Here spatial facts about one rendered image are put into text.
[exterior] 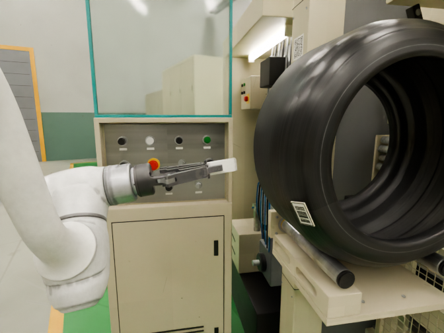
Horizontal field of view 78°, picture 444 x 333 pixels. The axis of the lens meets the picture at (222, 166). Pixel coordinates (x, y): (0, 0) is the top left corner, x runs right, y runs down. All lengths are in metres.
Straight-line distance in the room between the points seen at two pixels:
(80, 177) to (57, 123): 8.72
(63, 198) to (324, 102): 0.55
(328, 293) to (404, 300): 0.24
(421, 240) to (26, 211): 0.79
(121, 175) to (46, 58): 8.92
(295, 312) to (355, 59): 0.94
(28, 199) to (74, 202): 0.18
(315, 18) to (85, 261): 0.93
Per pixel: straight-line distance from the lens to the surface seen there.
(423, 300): 0.95
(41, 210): 0.46
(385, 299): 0.90
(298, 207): 0.63
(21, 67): 9.46
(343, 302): 0.77
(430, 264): 0.92
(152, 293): 1.38
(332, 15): 1.08
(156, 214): 1.21
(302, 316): 1.27
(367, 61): 0.65
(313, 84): 0.62
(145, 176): 0.62
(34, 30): 9.64
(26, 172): 0.44
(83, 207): 0.62
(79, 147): 9.38
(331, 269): 0.75
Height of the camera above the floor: 1.27
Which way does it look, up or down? 10 degrees down
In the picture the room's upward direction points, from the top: straight up
